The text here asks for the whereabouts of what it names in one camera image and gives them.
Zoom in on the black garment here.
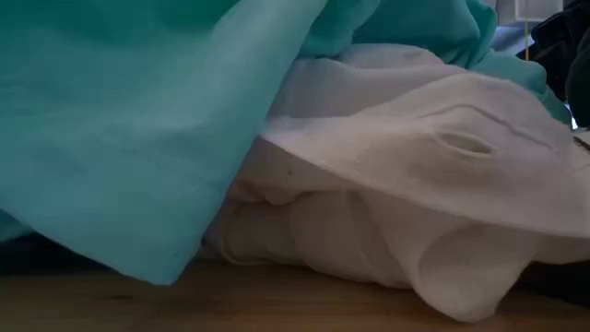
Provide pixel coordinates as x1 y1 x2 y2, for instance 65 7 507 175
515 0 590 308

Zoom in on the thin yellow rod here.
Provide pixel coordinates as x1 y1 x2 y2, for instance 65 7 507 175
524 0 531 61

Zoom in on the teal garment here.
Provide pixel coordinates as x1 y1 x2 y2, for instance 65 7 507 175
0 0 575 287

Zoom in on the white garment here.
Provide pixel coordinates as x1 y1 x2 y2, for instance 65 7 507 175
200 43 590 324

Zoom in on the white translucent box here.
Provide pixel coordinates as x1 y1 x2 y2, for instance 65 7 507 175
495 0 566 24

